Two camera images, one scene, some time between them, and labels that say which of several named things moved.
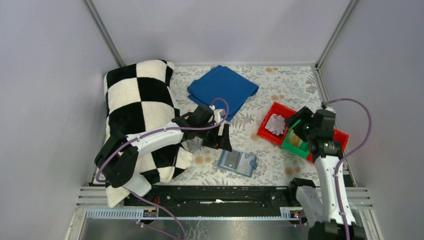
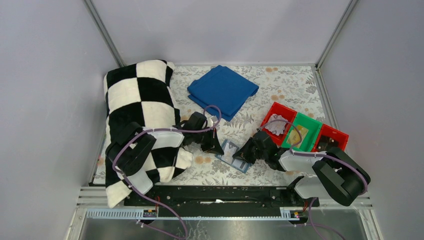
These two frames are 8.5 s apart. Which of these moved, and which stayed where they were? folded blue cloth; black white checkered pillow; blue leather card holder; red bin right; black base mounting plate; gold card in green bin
Moved: blue leather card holder
Stayed: black white checkered pillow; red bin right; gold card in green bin; folded blue cloth; black base mounting plate
